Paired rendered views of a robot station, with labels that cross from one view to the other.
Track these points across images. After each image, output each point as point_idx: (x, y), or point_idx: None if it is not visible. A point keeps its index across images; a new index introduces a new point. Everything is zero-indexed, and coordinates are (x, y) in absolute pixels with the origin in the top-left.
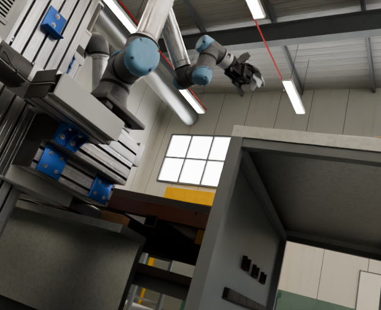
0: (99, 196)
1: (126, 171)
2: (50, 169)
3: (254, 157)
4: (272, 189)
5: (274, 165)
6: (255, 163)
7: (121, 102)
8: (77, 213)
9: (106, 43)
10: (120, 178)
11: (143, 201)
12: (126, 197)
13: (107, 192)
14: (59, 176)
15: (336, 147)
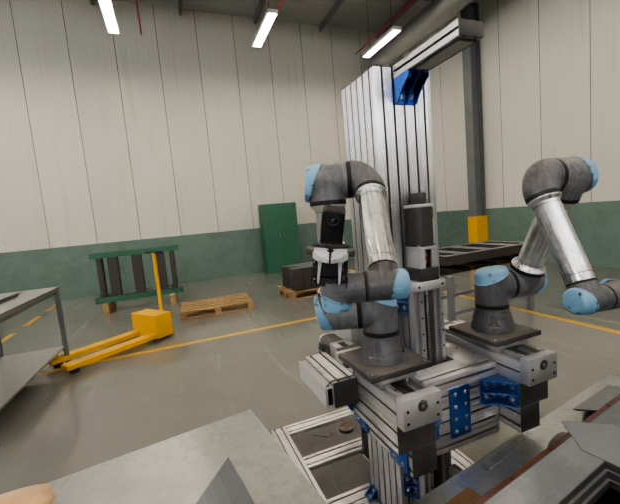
0: (399, 460)
1: (394, 436)
2: (361, 422)
3: (282, 468)
4: None
5: (258, 500)
6: (301, 485)
7: (361, 353)
8: (452, 477)
9: (530, 180)
10: (391, 444)
11: (480, 497)
12: (502, 481)
13: (404, 459)
14: (367, 430)
15: (112, 483)
